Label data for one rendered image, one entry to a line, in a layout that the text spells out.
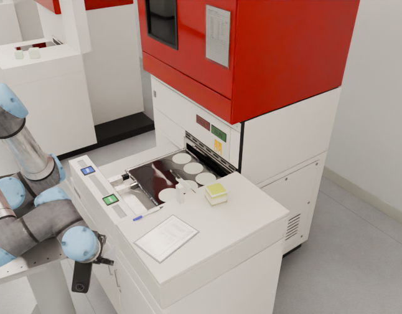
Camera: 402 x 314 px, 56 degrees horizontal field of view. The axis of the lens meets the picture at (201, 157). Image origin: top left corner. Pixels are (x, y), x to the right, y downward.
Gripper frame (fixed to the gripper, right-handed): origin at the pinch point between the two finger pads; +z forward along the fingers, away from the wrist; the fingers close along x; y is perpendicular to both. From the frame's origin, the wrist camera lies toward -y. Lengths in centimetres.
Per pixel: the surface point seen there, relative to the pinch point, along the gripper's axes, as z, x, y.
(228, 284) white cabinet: 31, -51, 1
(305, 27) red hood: -2, -64, 108
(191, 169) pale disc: 54, -31, 54
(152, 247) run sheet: 16.2, -18.1, 9.0
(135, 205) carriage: 45, -8, 29
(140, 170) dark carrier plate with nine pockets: 58, -6, 50
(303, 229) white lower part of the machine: 111, -116, 47
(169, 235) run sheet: 18.8, -23.6, 14.7
